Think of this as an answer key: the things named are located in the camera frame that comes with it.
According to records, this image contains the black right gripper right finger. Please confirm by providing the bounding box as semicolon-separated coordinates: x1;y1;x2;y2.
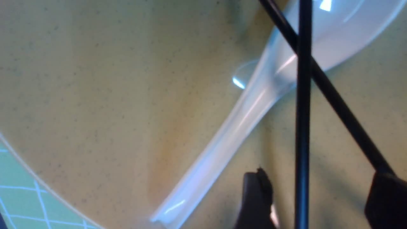
364;173;407;229

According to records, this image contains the black chopstick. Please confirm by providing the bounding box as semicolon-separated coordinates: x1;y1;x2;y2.
294;0;313;229

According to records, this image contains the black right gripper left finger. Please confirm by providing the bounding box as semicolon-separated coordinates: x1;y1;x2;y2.
235;168;278;229

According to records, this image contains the green checkered tablecloth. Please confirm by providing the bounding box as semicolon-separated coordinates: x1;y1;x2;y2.
1;142;103;229

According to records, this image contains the white ceramic soup spoon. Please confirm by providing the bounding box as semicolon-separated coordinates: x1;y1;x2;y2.
150;0;406;229

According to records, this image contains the beige noodle bowl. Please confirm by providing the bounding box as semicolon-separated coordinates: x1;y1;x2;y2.
1;0;406;229

